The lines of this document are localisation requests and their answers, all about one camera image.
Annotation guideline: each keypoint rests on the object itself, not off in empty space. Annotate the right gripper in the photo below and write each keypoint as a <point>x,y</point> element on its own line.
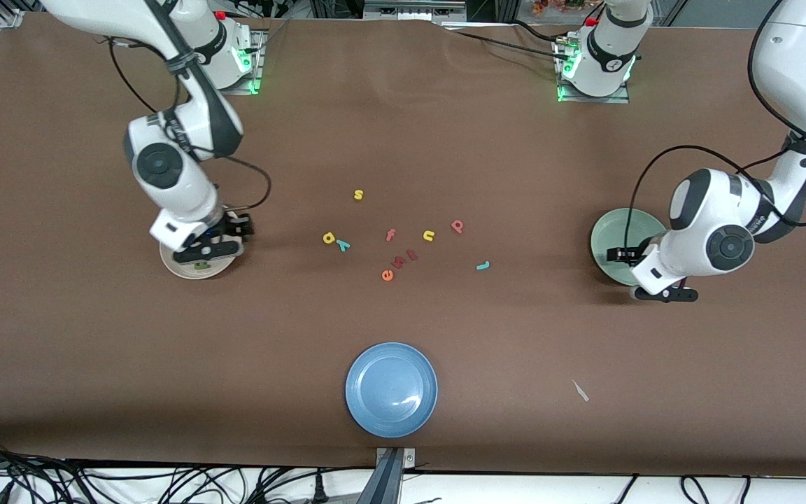
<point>231,225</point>

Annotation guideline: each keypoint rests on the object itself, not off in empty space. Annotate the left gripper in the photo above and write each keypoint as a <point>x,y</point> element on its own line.
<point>632,254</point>

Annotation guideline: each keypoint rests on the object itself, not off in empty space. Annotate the green letter d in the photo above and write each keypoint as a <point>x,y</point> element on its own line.
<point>201,266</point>

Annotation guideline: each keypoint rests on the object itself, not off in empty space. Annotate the teal letter y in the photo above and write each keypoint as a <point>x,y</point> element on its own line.
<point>342,245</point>

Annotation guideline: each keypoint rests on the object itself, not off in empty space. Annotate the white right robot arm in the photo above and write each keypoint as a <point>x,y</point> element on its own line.
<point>165,168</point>

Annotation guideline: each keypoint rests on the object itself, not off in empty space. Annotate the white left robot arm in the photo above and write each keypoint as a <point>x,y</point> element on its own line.
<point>725,245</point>

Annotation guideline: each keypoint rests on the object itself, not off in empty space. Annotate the green plate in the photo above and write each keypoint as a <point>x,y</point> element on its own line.
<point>648,224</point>

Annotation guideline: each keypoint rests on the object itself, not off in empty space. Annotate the beige brown plate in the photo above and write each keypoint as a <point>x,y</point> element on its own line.
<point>175,266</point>

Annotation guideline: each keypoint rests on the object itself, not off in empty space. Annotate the white paper scrap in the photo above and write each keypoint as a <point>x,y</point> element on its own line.
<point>580,390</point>

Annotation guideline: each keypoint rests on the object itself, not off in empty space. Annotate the pink letter p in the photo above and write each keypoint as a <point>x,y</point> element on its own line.
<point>455,229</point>

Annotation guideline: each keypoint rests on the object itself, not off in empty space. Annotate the brown paper table cover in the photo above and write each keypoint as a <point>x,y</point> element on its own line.
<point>403,140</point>

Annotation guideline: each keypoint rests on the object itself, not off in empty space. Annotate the blue plate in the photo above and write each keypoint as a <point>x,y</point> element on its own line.
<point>391,390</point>

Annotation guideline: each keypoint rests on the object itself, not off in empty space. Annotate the orange decoration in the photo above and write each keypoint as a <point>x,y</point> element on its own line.
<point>550,7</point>

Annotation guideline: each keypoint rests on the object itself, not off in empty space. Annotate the gray equipment box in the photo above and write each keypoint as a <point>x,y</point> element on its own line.
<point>410,10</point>

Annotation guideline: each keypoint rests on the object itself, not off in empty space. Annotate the metal corner clamp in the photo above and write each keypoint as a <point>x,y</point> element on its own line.
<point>10,19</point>

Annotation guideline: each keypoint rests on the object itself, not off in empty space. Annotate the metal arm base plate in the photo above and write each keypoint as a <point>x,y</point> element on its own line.
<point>224,91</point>
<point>599,100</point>

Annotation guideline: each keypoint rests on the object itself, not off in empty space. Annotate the aluminium camera mount post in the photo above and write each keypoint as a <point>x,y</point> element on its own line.
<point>390,465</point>

